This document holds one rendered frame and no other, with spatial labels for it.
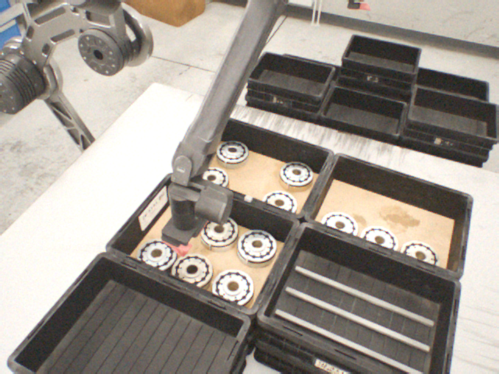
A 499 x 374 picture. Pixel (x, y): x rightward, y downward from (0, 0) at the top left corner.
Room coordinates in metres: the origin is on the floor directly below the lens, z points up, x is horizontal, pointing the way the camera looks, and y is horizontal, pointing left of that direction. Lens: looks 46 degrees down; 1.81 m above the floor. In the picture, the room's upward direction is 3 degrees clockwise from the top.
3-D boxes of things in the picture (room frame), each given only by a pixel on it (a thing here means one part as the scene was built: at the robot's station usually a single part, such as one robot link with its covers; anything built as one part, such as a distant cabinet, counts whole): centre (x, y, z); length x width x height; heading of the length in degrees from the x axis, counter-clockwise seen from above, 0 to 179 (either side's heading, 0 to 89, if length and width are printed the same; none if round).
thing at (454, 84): (2.09, -1.06, 0.31); 0.40 x 0.30 x 0.34; 71
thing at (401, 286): (0.51, -0.27, 0.87); 0.40 x 0.30 x 0.11; 68
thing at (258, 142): (0.94, -0.01, 0.87); 0.40 x 0.30 x 0.11; 68
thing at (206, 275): (0.60, 0.13, 0.86); 0.10 x 0.10 x 0.01
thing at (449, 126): (1.71, -0.93, 0.37); 0.40 x 0.30 x 0.45; 71
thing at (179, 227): (0.60, 0.14, 1.08); 0.10 x 0.07 x 0.07; 157
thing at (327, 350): (0.51, -0.27, 0.92); 0.40 x 0.30 x 0.02; 68
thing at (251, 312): (0.66, 0.10, 0.92); 0.40 x 0.30 x 0.02; 68
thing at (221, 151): (1.05, 0.07, 0.86); 0.10 x 0.10 x 0.01
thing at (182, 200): (0.59, 0.13, 1.14); 0.07 x 0.06 x 0.07; 70
